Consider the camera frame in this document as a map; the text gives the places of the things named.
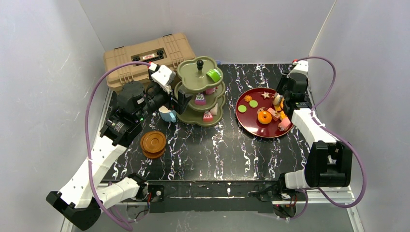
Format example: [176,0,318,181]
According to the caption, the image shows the purple frosted cake slice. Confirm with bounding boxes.
[194,93,206,106]

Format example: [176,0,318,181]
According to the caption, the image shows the green three-tier serving stand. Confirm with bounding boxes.
[174,56,226,127]

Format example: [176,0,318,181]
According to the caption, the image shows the red layered cake square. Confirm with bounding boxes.
[205,87,216,95]

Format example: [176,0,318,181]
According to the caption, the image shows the pink sprinkled cake slice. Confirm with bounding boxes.
[203,111,213,123]

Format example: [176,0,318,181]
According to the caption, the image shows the white sugared cake piece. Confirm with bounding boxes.
[209,103,219,116]

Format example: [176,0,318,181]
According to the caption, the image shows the pink swirl roll cake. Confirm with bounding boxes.
[278,117,292,131]

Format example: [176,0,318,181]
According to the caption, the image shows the green cube sweet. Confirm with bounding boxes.
[206,68,221,83]

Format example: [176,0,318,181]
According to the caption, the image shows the orange glazed donut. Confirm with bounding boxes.
[257,111,272,125]

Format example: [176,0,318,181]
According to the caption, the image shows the red round lacquer tray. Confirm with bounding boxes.
[235,87,293,138]

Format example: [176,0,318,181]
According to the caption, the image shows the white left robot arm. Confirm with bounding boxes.
[46,82,193,231]

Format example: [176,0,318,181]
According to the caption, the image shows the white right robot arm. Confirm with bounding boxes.
[276,72,352,189]

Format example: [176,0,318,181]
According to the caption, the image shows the blue mug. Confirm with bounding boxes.
[158,106,176,123]

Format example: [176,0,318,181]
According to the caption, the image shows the star shaped cookie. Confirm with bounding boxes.
[261,92,270,99]

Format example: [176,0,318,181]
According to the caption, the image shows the square yellow cracker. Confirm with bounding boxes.
[279,111,287,120]

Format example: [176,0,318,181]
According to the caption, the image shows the green macaron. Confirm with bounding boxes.
[249,100,258,108]
[237,105,247,113]

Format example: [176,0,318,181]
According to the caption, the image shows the orange flower cookie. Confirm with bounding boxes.
[244,95,253,102]

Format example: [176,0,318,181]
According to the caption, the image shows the tan plastic toolbox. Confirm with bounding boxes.
[103,32,196,93]

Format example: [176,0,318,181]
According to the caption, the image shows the stacked brown wooden coasters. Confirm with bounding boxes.
[140,131,167,159]

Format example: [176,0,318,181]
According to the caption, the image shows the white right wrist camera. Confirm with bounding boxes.
[287,60,309,77]

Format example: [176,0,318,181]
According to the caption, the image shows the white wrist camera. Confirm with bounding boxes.
[287,60,309,77]
[148,62,176,94]

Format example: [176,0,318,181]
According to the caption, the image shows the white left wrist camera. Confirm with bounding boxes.
[148,62,176,94]

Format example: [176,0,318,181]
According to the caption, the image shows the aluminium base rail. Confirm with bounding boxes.
[60,181,366,232]

